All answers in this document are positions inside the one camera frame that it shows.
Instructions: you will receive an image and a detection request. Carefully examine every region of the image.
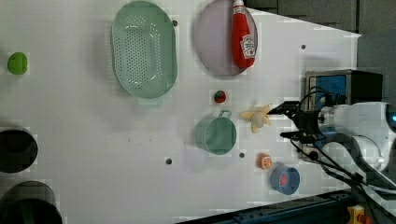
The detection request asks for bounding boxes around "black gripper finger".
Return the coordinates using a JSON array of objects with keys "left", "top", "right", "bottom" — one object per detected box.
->
[
  {"left": 280, "top": 131, "right": 303, "bottom": 139},
  {"left": 268, "top": 101, "right": 300, "bottom": 117}
]

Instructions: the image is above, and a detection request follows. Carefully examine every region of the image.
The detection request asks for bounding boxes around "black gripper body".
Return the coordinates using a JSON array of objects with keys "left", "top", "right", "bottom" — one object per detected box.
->
[{"left": 293, "top": 107, "right": 321, "bottom": 140}]

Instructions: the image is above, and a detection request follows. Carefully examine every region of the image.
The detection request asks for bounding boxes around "peeled toy banana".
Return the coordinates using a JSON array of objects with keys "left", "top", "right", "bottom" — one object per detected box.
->
[{"left": 240, "top": 104, "right": 272, "bottom": 133}]

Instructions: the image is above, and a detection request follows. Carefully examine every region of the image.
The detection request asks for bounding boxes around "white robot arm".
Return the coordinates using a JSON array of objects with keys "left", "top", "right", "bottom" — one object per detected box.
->
[{"left": 270, "top": 101, "right": 395, "bottom": 172}]

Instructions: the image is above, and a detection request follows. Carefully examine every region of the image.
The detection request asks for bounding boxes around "black toaster oven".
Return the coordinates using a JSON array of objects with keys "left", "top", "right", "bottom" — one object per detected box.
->
[{"left": 302, "top": 70, "right": 383, "bottom": 149}]

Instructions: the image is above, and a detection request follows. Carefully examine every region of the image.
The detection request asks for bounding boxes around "orange toy slice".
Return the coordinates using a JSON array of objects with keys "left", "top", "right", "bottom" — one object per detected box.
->
[{"left": 257, "top": 153, "right": 273, "bottom": 170}]

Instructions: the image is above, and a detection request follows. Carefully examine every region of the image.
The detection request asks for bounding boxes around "blue cup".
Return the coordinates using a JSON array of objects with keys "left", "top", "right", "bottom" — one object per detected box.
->
[{"left": 270, "top": 164, "right": 301, "bottom": 195}]

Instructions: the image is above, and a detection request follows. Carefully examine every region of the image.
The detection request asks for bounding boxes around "red toy fruit in cup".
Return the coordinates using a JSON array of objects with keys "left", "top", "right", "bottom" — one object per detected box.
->
[{"left": 279, "top": 175, "right": 288, "bottom": 186}]

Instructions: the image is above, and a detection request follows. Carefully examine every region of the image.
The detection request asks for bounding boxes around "red toy strawberry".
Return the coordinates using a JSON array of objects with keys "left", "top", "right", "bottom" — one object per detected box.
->
[{"left": 214, "top": 91, "right": 227, "bottom": 104}]

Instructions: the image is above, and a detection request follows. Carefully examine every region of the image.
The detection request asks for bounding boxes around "red ketchup bottle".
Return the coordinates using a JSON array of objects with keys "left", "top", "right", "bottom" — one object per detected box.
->
[{"left": 232, "top": 0, "right": 256, "bottom": 69}]

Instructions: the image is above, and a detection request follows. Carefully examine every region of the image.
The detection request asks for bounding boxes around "grey round plate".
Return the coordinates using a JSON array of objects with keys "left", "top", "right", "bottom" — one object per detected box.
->
[{"left": 195, "top": 0, "right": 258, "bottom": 76}]

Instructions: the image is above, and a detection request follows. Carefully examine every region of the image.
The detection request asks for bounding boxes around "yellow red emergency button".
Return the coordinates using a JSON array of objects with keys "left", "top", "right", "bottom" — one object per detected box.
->
[{"left": 347, "top": 205, "right": 373, "bottom": 224}]

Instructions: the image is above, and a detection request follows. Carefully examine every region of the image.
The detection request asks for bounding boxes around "green perforated colander basket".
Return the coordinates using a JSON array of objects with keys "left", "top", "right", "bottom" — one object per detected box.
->
[{"left": 110, "top": 0, "right": 177, "bottom": 108}]

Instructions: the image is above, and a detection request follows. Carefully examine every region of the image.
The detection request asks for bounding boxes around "large black cylinder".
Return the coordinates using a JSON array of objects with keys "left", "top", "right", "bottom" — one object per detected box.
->
[{"left": 1, "top": 181, "right": 64, "bottom": 224}]

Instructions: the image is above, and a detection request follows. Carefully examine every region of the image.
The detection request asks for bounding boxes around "black cylinder near edge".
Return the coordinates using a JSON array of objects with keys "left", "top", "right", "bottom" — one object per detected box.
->
[{"left": 0, "top": 130, "right": 38, "bottom": 174}]

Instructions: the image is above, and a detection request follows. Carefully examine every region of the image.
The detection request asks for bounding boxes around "green toy lime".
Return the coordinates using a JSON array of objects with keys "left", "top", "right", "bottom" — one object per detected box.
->
[{"left": 7, "top": 52, "right": 28, "bottom": 75}]

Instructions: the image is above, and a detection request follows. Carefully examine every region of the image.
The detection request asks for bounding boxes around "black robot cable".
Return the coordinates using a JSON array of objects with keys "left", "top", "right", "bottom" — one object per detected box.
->
[{"left": 289, "top": 87, "right": 396, "bottom": 224}]

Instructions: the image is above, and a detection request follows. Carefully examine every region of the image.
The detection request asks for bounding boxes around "green cup with handle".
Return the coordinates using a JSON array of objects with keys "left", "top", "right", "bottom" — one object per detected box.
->
[{"left": 194, "top": 110, "right": 237, "bottom": 156}]

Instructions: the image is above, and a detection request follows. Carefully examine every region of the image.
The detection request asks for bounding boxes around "blue metal frame rail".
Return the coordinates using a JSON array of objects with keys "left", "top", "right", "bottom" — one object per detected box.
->
[{"left": 177, "top": 190, "right": 356, "bottom": 224}]

